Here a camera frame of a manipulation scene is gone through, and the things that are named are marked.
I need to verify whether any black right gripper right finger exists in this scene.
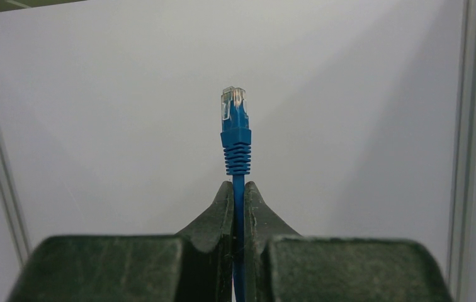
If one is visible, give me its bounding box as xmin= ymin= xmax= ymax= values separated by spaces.
xmin=244 ymin=182 xmax=452 ymax=301

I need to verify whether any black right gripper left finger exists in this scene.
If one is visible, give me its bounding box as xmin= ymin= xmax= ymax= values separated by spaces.
xmin=8 ymin=181 xmax=234 ymax=301

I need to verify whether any blue ethernet cable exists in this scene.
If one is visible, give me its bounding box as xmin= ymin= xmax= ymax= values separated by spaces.
xmin=220 ymin=86 xmax=252 ymax=302

